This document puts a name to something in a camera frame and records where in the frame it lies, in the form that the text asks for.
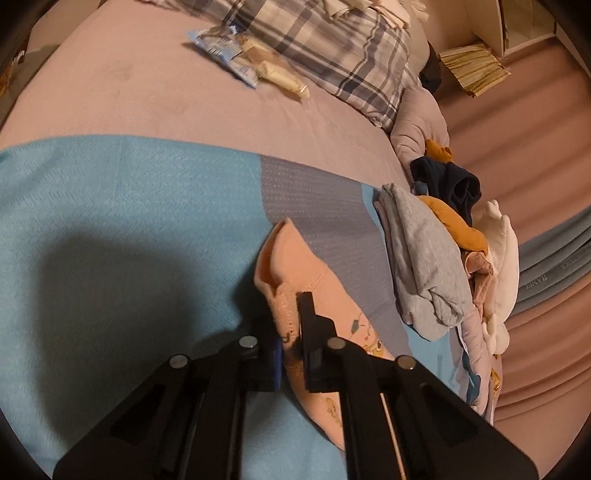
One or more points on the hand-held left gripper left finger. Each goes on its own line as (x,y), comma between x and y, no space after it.
(276,365)

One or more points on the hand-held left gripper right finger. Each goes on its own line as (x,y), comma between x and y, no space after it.
(319,364)

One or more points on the pink duck print garment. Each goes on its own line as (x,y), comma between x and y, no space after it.
(332,295)

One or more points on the grey folded garment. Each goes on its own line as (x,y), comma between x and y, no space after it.
(425,249)

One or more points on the dusty pink garment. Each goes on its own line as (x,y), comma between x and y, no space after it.
(480,281)

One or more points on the mustard garment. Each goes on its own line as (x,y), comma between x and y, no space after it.
(455,221)

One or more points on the white goose plush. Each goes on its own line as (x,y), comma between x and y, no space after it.
(503,258)

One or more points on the navy garment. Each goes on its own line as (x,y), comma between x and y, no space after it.
(455,184)

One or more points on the blue grey patterned blanket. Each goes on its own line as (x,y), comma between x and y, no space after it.
(115,207)

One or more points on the light pink pillow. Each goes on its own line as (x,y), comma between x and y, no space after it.
(418,120)

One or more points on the cream snack bar packet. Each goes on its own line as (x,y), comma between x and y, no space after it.
(282,81)

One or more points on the dark cloth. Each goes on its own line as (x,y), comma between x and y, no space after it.
(431,69)

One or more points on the blue snack packet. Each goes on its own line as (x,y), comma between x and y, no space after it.
(217,53)

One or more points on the plaid pillow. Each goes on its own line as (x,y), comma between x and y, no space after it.
(323,46)

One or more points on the pink bed sheet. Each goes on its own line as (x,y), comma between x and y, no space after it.
(138,69)

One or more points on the stack of yellowed papers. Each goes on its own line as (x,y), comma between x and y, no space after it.
(473,69)

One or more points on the cream cloth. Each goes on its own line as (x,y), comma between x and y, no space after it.
(369,9)

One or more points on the white shelf cabinet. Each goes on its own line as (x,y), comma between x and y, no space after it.
(517,23)

